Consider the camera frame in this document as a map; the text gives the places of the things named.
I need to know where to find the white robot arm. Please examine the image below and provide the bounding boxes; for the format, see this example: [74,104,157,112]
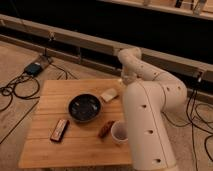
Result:
[118,48,187,171]

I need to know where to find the dark ceramic bowl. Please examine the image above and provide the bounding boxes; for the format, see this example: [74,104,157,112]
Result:
[68,94,101,122]

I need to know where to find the beige sponge block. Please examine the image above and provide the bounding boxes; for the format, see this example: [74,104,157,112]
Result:
[100,88,118,102]

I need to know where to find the brown snack bar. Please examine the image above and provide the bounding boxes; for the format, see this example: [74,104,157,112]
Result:
[98,121,114,138]

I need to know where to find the white cup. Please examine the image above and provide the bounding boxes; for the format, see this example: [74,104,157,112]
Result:
[110,121,128,145]

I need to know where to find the wooden table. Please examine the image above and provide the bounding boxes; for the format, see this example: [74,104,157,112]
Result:
[19,79,131,169]

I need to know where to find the dark rectangular candy box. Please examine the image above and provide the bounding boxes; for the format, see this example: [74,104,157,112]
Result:
[50,119,69,142]

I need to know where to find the black power adapter box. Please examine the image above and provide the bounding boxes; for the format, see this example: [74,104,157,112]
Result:
[24,62,42,76]

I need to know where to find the black floor cables left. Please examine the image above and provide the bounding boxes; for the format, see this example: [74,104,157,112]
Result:
[0,61,78,145]

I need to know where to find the black floor cables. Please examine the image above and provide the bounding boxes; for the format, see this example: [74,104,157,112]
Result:
[0,61,78,145]
[162,71,213,171]

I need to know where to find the black floor cables right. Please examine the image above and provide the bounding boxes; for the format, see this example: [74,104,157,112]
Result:
[162,71,213,171]

